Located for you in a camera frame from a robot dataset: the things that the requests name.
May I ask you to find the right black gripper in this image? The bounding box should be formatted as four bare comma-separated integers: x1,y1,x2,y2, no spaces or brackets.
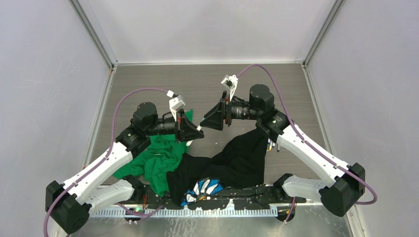
200,91,261,131

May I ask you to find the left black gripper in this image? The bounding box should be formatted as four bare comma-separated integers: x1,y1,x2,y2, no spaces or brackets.
146,109,204,144

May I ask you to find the white pen yellow tip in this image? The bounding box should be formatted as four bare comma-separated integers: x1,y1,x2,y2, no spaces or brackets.
267,141,273,151

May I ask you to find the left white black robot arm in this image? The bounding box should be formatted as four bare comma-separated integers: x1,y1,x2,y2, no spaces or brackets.
45,102,204,235

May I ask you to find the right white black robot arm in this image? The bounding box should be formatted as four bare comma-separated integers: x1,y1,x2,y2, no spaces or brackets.
200,84,365,217

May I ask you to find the green cloth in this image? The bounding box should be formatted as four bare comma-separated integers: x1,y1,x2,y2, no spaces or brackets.
113,107,193,196

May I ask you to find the black cloth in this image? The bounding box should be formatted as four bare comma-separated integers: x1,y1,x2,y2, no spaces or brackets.
167,129,268,205

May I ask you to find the blue white patterned cloth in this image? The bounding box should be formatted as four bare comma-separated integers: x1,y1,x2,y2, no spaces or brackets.
181,178,224,206

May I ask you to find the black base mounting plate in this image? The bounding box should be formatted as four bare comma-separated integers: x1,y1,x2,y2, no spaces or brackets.
120,185,292,210

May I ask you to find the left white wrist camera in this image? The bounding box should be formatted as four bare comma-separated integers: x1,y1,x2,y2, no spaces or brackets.
167,90,186,121

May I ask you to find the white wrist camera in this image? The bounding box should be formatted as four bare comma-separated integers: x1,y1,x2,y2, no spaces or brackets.
221,75,238,101
167,90,186,121

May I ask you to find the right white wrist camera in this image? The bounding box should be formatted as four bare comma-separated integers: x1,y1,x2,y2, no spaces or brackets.
221,75,238,101

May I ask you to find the aluminium front rail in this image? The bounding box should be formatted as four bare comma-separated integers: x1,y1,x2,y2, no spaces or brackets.
61,183,358,219

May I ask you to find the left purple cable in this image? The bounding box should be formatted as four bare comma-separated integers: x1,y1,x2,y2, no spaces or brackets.
43,87,176,237

